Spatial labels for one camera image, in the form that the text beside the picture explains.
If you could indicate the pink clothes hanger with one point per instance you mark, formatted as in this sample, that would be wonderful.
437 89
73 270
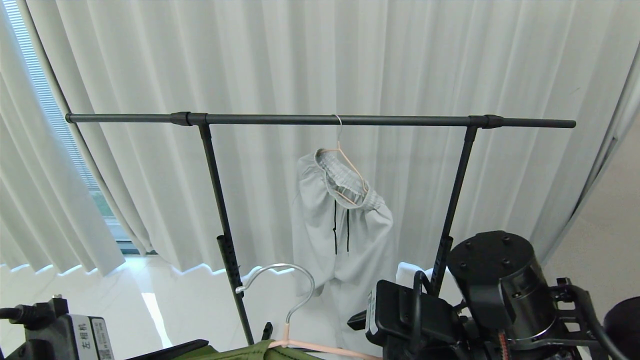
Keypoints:
300 272
339 142

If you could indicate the pale grey shorts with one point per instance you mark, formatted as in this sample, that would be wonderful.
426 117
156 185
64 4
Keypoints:
315 240

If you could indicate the green garment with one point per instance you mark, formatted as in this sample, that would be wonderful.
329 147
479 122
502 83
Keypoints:
250 352

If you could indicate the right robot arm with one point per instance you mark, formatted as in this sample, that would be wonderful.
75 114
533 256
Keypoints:
500 280

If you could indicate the black clothes rack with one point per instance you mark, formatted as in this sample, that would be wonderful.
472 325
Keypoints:
300 120

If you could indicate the window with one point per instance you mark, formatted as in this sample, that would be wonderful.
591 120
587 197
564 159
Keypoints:
45 90

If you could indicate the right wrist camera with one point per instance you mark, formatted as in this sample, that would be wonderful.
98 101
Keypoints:
400 315

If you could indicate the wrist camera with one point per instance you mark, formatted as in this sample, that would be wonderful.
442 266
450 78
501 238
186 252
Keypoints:
400 315
75 335

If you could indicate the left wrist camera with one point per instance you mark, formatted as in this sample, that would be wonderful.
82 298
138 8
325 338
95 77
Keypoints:
75 335

